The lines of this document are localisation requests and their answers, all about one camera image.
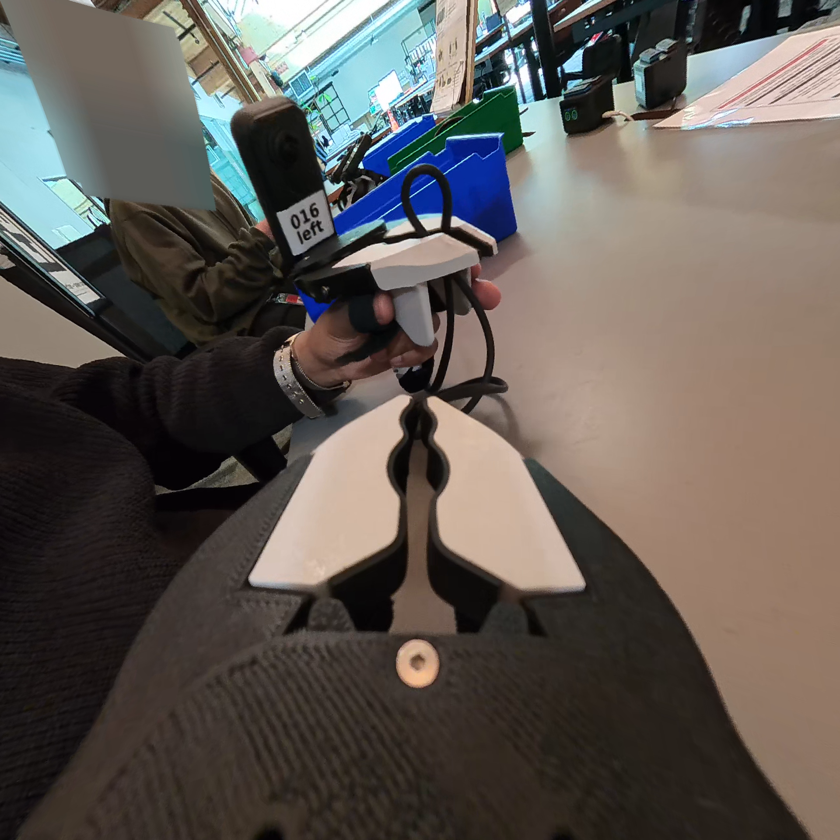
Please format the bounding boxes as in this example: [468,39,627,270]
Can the brown cardboard board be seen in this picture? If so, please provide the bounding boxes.
[430,0,477,118]

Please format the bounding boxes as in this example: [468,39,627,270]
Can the black cable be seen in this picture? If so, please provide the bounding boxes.
[392,163,510,410]

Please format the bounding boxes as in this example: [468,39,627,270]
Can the metal wristwatch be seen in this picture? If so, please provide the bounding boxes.
[272,335,353,421]

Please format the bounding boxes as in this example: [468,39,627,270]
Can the black device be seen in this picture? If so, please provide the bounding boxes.
[632,36,691,111]
[558,71,619,136]

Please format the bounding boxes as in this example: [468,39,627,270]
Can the person's left hand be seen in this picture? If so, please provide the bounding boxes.
[289,269,504,389]

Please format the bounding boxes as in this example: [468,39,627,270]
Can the black framed floor sign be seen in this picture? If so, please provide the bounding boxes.
[0,203,153,363]

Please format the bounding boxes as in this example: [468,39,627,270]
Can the blue bin with sticker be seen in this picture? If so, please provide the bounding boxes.
[300,133,521,324]

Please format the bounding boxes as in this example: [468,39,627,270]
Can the plain blue bin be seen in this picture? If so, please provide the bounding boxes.
[360,115,442,179]

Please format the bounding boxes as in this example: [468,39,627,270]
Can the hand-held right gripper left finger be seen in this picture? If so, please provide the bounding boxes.
[250,398,418,595]

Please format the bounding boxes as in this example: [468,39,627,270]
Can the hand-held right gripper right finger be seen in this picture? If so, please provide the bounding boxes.
[427,398,586,599]

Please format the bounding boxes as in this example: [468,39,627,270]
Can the black handled tool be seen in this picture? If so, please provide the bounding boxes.
[327,130,376,186]

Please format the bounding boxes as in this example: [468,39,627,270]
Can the person's left forearm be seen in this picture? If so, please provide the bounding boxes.
[0,329,311,840]

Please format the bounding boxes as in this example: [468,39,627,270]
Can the printed paper sheets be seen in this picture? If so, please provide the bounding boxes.
[655,25,840,131]

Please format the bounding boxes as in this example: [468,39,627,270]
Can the black metal pole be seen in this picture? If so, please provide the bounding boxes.
[524,0,564,101]

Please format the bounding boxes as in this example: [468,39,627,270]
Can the green storage bin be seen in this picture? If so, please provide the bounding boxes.
[386,84,525,175]

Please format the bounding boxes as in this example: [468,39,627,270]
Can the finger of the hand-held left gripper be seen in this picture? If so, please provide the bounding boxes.
[390,281,442,350]
[334,225,501,294]

